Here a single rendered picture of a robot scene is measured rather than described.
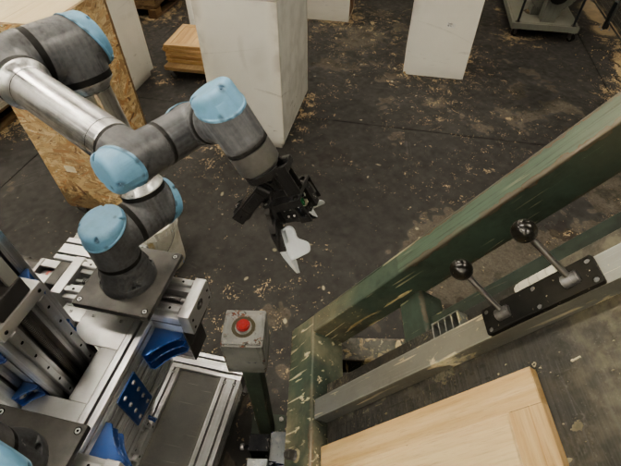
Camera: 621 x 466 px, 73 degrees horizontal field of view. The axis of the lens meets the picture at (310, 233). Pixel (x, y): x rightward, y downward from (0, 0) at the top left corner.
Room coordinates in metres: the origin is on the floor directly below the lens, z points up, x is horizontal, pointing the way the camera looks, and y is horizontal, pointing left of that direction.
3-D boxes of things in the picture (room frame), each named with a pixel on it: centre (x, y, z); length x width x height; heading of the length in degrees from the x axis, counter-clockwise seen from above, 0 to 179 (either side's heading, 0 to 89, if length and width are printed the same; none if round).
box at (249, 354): (0.61, 0.19, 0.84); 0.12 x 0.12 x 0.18; 88
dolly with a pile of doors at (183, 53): (4.11, 1.11, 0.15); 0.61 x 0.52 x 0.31; 168
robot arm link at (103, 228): (0.71, 0.51, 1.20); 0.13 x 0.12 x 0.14; 142
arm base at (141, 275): (0.70, 0.51, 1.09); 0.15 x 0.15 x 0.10
